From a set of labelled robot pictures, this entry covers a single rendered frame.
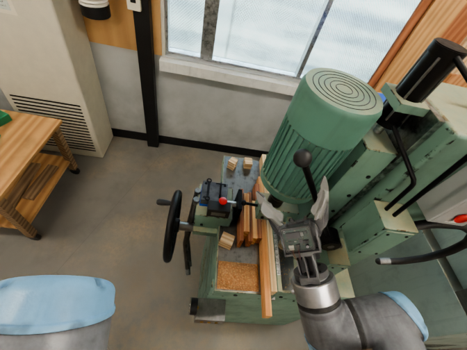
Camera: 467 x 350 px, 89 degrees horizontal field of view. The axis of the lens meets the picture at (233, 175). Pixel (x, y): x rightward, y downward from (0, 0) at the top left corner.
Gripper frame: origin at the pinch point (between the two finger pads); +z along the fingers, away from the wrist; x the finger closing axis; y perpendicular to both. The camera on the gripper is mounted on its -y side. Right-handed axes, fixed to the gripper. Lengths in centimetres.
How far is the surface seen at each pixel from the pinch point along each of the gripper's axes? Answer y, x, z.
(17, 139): -38, 151, 59
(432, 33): -123, -88, 60
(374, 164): -9.2, -18.8, -1.0
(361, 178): -12.4, -15.8, -3.6
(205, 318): -29, 49, -47
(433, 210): -11.7, -28.4, -14.1
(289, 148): -1.9, -1.7, 7.4
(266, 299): -17.1, 17.7, -34.7
